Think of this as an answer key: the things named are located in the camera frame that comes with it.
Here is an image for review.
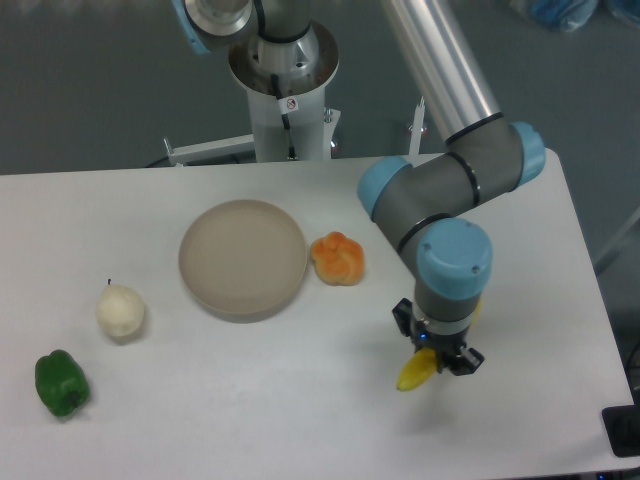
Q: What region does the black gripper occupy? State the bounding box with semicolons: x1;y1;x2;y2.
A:
392;298;485;376

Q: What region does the yellow banana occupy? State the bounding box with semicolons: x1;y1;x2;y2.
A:
396;301;482;392

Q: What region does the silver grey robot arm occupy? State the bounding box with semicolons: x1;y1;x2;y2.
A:
174;1;546;376

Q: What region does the orange knotted bread roll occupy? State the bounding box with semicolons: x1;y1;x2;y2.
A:
310;231;365;286

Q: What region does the black device at table edge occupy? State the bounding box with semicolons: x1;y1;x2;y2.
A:
601;405;639;458

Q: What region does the beige round plate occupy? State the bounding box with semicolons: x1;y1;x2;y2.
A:
178;199;308;322

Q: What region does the white pear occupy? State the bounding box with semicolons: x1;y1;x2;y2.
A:
95;279;146;344

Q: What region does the green bell pepper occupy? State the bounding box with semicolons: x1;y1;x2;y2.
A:
34;349;91;418

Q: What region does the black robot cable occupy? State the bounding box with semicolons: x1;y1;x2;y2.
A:
252;0;299;161

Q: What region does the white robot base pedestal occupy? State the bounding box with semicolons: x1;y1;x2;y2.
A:
229;21;339;163

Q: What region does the white metal bracket frame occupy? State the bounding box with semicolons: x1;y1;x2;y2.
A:
163;134;254;166

